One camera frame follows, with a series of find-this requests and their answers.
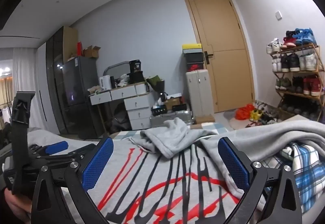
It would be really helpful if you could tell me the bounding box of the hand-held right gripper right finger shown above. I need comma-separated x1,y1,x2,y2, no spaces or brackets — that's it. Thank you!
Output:
218,136,302,224

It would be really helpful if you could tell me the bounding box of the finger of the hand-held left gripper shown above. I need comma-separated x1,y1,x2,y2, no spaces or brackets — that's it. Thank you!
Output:
29,141,69,156
38,144,96,163

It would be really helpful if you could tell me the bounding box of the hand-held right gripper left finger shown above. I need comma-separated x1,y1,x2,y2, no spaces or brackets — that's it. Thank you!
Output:
32,136,115,224

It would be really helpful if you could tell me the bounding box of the grey printed hoodie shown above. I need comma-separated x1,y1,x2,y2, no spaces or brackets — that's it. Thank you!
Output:
27,117,325,224

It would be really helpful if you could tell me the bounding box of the person's left hand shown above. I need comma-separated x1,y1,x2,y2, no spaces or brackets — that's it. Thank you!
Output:
4,188,32,222

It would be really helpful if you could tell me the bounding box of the grey rug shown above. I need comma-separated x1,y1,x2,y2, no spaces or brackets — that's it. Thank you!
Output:
223,110,254,130

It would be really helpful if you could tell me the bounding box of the beige curtain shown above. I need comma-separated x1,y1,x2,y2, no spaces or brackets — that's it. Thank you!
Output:
0,78,14,108

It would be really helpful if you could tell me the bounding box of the black bag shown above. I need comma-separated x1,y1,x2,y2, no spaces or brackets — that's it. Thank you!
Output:
110,106,132,133

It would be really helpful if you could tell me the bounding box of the orange plastic bag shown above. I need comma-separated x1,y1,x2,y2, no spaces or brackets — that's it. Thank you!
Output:
235,104,255,120

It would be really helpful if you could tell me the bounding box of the flat cardboard box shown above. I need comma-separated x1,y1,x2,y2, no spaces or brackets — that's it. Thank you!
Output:
194,115,216,124

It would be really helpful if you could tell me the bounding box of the pile of loose shoes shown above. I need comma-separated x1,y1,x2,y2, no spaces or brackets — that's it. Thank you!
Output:
245,102,282,128

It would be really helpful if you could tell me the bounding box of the white sheer curtain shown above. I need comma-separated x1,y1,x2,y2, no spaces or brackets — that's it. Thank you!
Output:
11,46,38,128

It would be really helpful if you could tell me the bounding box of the dark glass cabinet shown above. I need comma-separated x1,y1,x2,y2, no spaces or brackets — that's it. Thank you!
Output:
46,26,79,138

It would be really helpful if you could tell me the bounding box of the white desk with drawers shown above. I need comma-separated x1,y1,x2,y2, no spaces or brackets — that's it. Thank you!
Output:
89,82,158,131

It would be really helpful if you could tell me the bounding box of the grey fridge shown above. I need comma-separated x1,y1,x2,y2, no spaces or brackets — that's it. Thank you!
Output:
62,56,102,110

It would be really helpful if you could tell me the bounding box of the blue plaid shirt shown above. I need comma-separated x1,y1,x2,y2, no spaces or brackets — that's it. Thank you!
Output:
261,143,325,214

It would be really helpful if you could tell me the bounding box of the white upright suitcase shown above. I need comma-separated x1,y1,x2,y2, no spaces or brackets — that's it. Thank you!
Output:
185,70,215,119

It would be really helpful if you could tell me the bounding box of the white electric kettle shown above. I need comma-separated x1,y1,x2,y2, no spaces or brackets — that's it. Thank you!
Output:
99,75,111,90

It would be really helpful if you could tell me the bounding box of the silver suitcase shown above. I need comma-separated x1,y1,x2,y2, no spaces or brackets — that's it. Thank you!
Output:
149,110,193,129

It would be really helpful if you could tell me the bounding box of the black box with small print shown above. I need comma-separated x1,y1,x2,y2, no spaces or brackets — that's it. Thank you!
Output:
152,106,168,116

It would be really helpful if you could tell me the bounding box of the brown box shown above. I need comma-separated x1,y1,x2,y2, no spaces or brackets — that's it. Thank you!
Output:
165,97,183,110

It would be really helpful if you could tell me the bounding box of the tan wooden door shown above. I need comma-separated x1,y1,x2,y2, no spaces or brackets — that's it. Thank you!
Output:
184,0,255,113

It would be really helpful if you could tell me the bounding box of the black round box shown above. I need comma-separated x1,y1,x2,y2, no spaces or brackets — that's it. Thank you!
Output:
127,71,145,85

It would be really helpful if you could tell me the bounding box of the grey arched mirror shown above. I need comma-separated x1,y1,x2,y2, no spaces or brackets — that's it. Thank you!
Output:
103,61,130,79

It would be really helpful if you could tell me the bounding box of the open cardboard box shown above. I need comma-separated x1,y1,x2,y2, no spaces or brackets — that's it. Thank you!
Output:
82,46,101,59

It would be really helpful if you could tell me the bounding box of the green flower bouquet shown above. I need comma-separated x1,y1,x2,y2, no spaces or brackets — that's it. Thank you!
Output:
147,75,165,92

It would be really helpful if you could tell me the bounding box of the black tub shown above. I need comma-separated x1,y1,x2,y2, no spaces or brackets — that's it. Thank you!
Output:
129,60,141,73

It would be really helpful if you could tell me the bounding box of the black and red shoe box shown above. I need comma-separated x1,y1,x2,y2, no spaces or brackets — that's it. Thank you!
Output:
186,62,205,72

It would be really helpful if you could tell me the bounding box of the grey and black shoe box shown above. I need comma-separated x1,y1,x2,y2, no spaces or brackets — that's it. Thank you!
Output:
183,53,204,63

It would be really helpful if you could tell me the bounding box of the wooden shoe rack with shoes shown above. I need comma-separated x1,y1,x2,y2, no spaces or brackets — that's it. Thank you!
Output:
266,27,325,120

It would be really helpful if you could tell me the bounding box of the rail of hanging clothes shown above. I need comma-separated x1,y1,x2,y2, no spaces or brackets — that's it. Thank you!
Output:
0,103,13,128

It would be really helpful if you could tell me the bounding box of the beige bed frame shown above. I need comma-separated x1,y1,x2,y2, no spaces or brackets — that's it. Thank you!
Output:
279,114,322,126

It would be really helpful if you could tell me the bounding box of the black door handle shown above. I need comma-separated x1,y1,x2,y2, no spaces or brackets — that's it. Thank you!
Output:
203,50,214,64

